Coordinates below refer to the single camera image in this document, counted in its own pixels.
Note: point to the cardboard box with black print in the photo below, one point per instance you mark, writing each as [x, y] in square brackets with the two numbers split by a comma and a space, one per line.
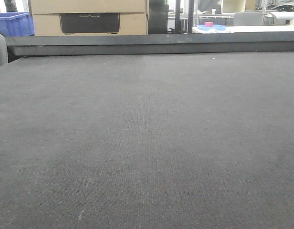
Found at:
[99, 24]

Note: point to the upper cardboard box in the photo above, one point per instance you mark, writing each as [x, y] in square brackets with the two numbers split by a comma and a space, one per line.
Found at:
[88, 6]

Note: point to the blue tray on table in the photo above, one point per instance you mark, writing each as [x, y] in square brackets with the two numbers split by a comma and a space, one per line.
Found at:
[207, 27]

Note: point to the pink tape roll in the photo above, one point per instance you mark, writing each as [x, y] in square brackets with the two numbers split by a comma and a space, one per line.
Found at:
[208, 24]

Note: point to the grey office chair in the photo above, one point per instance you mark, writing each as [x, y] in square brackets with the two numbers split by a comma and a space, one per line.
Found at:
[248, 18]

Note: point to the grey chair back left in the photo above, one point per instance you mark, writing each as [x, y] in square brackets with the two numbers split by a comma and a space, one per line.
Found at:
[3, 51]

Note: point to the white background table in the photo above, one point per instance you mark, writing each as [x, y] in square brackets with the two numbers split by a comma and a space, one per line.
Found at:
[242, 29]

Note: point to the blue plastic crate background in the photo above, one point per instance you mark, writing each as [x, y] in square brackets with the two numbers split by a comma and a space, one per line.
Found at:
[16, 24]

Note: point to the black vertical post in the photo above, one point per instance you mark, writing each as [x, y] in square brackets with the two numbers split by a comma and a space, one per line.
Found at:
[177, 17]

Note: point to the black conveyor side rail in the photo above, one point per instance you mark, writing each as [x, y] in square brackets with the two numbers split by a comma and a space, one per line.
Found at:
[273, 41]

